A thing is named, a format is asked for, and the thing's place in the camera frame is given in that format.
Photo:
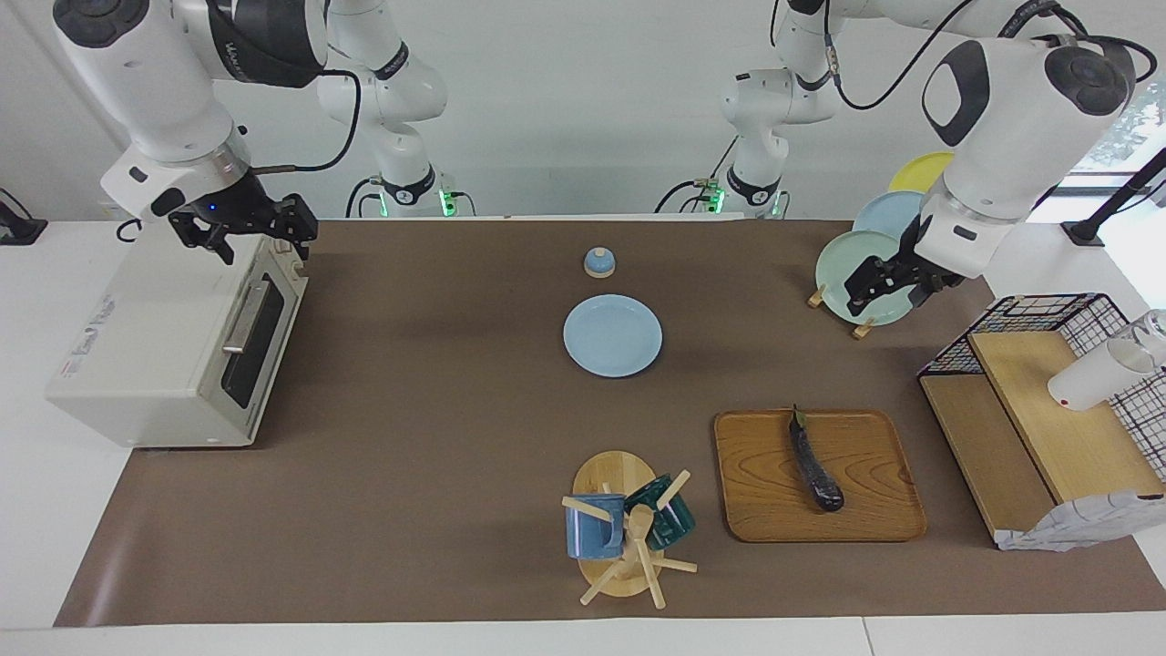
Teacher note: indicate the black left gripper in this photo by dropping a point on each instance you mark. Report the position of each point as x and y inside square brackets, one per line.
[902, 273]

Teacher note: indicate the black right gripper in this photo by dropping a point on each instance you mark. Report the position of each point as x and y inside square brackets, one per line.
[232, 214]

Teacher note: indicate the dark purple eggplant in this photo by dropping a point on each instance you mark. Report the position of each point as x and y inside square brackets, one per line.
[815, 465]

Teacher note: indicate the light blue serving plate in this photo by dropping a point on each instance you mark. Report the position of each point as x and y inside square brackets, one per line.
[612, 335]

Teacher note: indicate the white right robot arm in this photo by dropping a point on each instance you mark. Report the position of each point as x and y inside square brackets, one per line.
[155, 82]

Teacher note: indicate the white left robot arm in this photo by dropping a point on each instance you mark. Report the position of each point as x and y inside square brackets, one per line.
[1020, 128]

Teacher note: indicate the cream toaster oven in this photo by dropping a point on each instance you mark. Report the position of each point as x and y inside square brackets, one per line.
[155, 346]

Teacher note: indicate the wooden plate rack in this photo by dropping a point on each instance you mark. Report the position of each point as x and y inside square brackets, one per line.
[861, 330]

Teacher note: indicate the pale green plate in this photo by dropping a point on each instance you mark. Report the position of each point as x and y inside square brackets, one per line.
[838, 264]

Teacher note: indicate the light blue racked plate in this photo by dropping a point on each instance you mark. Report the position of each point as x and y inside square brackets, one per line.
[888, 214]

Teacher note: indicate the yellow plate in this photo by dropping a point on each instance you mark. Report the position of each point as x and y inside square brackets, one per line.
[920, 173]

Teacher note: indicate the white cup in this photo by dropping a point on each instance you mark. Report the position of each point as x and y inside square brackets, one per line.
[1089, 383]

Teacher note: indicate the wooden serving tray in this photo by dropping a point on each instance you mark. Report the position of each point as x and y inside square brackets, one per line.
[756, 492]

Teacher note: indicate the black clamp base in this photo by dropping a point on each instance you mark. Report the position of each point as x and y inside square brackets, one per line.
[18, 228]

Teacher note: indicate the clear plastic cup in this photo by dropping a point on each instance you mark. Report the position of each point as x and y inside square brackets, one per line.
[1155, 326]

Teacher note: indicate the small blue call bell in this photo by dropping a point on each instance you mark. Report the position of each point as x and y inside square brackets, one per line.
[599, 262]

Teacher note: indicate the white grid pattern cloth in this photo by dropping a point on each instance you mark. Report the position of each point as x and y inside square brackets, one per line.
[1075, 524]

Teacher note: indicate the dark green mug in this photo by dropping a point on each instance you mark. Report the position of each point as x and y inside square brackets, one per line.
[669, 519]

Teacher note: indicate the wooden mug tree stand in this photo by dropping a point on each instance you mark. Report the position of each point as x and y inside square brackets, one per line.
[610, 474]

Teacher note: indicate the brown table mat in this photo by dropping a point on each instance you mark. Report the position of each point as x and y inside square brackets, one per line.
[455, 510]

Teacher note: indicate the blue mug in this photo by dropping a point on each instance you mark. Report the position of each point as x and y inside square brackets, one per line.
[592, 533]

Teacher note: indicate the black camera stand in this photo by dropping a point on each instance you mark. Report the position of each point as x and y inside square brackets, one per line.
[1116, 200]

